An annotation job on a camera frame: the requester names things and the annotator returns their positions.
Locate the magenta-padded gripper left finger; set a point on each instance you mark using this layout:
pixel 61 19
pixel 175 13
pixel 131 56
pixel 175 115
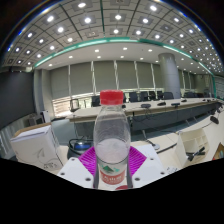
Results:
pixel 72 170

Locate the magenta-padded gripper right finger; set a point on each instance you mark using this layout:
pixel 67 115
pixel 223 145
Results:
pixel 148 168

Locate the clear red-capped water bottle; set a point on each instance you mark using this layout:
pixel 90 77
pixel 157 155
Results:
pixel 111 146

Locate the black desk phone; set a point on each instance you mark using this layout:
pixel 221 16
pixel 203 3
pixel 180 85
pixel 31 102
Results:
pixel 78 146

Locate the flat round red coaster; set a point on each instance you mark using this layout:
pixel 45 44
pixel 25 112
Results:
pixel 122 187

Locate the white cardboard paper box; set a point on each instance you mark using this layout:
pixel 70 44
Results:
pixel 35 146

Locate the white open organizer box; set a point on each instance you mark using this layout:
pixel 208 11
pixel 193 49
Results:
pixel 191 143

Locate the long curved conference desk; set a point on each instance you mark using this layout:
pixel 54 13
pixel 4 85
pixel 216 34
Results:
pixel 156 111

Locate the row of black office chairs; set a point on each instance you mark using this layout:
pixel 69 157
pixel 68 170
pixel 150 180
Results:
pixel 143 96

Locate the black desktop microphone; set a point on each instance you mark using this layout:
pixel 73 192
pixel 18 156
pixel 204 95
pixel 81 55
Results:
pixel 214 119

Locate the recessed ceiling lights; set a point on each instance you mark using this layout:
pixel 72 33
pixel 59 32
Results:
pixel 116 16

